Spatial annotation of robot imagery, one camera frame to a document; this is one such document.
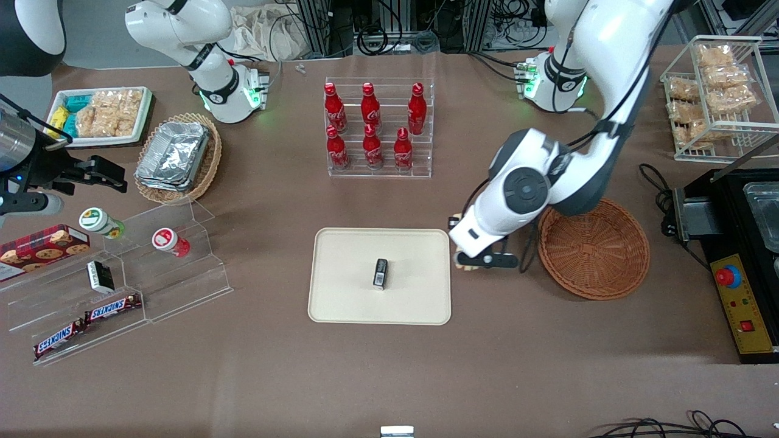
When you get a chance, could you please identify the red cola bottle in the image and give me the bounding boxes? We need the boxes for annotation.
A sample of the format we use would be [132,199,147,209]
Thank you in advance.
[324,83,348,134]
[361,82,382,131]
[363,124,384,170]
[326,125,350,170]
[407,83,427,136]
[394,127,414,172]

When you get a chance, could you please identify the aluminium foil tray stack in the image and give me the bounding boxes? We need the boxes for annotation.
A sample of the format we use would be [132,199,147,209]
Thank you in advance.
[135,121,211,192]

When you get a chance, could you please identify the white wire basket rack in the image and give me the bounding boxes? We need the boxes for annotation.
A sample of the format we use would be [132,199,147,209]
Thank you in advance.
[660,35,779,163]

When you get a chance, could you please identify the clear acrylic bottle rack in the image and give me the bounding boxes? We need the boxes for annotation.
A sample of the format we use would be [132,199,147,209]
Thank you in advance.
[324,77,436,179]

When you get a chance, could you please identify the cream plastic tray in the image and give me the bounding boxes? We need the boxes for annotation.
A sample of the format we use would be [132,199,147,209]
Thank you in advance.
[308,228,452,326]

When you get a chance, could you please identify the round wicker basket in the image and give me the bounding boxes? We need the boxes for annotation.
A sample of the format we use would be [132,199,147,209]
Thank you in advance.
[538,196,651,301]

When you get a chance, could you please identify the black control box appliance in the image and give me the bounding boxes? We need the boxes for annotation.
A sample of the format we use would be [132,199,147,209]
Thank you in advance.
[672,137,779,365]

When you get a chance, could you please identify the green lid yogurt cup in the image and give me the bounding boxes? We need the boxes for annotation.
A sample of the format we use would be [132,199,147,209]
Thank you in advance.
[79,207,125,239]

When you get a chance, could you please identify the black cable bundle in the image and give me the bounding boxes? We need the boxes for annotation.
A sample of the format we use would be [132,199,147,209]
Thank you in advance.
[587,410,779,438]

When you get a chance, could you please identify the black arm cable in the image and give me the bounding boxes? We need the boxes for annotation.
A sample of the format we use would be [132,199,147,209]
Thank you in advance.
[459,24,637,220]

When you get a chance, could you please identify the red lid yogurt cup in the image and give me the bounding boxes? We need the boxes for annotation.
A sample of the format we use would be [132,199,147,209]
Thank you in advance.
[152,228,190,258]

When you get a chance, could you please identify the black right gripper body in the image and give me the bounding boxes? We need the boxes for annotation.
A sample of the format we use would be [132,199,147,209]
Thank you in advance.
[0,142,93,198]

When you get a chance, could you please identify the white rectangular snack tray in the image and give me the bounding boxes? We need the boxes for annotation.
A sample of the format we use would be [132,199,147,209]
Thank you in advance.
[46,86,153,148]

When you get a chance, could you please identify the red tartan cookie box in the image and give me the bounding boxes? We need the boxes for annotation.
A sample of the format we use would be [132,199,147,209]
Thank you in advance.
[0,224,91,282]

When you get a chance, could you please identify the beige cloth bag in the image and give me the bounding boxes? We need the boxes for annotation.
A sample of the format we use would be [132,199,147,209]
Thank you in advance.
[228,5,300,63]

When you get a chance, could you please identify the coiled black cable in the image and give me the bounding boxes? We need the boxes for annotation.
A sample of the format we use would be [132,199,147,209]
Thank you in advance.
[357,26,399,57]

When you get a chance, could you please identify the metal pan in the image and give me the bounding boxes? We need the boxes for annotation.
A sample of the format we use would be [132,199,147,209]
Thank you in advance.
[742,181,779,254]

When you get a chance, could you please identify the black power cable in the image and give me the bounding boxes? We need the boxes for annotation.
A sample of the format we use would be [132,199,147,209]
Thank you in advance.
[638,162,711,269]

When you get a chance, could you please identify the oval wicker basket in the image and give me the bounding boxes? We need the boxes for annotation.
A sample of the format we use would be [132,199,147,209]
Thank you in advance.
[134,113,223,206]

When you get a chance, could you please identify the clear acrylic stepped stand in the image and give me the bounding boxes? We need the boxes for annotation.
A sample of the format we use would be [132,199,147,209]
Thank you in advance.
[0,198,234,367]

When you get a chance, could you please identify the Snickers chocolate bar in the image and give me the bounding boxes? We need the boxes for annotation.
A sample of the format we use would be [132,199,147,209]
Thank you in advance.
[33,319,86,360]
[83,294,142,323]

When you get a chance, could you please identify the clear rice cracker pack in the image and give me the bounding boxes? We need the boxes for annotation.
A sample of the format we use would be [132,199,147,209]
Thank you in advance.
[113,89,144,136]
[696,44,735,69]
[668,100,702,123]
[688,118,726,144]
[75,91,117,138]
[666,76,700,102]
[703,63,750,89]
[709,85,759,114]

